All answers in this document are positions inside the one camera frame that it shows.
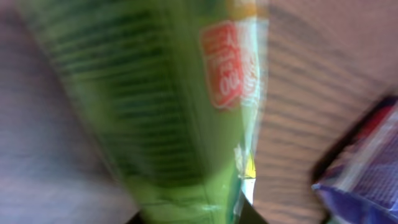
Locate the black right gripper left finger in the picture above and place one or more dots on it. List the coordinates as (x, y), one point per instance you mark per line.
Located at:
(136, 219)

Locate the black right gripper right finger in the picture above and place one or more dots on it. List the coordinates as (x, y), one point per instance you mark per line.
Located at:
(247, 214)

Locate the purple snack packet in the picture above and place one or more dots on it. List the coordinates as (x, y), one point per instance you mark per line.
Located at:
(356, 179)

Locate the green yellow sachet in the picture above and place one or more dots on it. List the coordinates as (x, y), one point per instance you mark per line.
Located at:
(171, 91)

